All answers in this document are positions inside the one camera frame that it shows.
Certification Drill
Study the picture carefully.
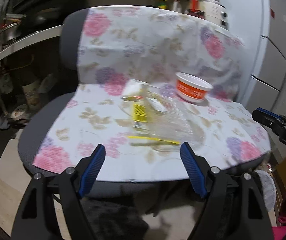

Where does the grey refrigerator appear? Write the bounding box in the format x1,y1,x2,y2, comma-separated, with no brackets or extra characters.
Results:
219,0,286,112

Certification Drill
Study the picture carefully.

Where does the floral cloth cover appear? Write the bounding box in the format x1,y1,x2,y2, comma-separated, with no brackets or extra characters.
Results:
32,5,271,183

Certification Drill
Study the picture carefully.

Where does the white tissue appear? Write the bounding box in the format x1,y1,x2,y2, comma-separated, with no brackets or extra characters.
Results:
122,79,147,97

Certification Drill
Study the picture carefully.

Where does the clear yellow plastic bag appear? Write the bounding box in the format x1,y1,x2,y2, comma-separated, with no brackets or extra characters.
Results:
122,83,205,150

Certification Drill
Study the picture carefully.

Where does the yellow cap sauce bottle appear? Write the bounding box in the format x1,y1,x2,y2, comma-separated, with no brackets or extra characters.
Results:
158,0,168,10

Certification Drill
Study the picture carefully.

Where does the white rice cooker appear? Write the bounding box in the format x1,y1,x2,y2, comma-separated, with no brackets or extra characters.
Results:
200,0,228,29

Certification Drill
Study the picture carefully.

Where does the white plastic jug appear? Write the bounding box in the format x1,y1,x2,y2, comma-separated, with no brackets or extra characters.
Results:
171,0,182,13

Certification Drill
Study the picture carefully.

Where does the orange white instant noodle cup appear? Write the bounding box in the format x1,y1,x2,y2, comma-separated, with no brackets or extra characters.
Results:
176,72,214,103

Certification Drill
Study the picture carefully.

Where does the trash bin with clear liner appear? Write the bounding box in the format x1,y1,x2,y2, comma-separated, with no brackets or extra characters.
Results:
255,170,276,212

